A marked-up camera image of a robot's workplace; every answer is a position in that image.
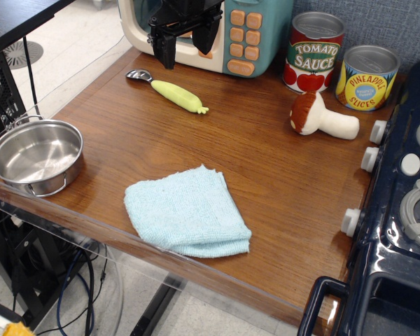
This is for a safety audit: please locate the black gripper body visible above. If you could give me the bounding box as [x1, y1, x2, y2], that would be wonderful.
[148, 1, 223, 44]

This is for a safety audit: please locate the stainless steel pot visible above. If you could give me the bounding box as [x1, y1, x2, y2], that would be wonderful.
[0, 115, 84, 197]

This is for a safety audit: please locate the yellow object at floor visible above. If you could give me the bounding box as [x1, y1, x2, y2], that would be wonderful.
[2, 322, 34, 336]

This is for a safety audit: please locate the plush mushroom toy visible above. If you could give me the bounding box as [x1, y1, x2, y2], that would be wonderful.
[290, 91, 360, 140]

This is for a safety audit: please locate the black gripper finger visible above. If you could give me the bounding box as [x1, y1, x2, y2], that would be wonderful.
[153, 34, 176, 69]
[192, 17, 221, 55]

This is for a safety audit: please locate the dark blue toy stove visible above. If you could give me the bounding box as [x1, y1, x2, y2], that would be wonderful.
[298, 62, 420, 335]

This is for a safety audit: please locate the tomato sauce can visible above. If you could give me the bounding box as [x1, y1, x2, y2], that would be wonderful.
[283, 11, 346, 92]

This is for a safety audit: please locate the toy microwave teal and cream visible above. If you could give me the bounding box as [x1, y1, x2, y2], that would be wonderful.
[118, 1, 294, 78]

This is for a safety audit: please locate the light blue folded towel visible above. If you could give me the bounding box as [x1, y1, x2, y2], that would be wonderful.
[124, 165, 252, 258]

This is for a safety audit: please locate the black cable under table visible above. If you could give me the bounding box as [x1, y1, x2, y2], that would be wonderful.
[36, 244, 109, 336]

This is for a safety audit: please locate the black side desk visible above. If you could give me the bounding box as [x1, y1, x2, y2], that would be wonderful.
[0, 0, 76, 59]

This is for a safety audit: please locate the blue cable under table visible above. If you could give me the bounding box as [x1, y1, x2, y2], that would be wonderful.
[56, 250, 95, 336]

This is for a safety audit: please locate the round floor vent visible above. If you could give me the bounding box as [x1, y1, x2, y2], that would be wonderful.
[3, 41, 43, 70]

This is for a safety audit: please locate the pineapple slices can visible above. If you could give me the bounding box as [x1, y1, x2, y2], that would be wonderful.
[335, 45, 400, 111]

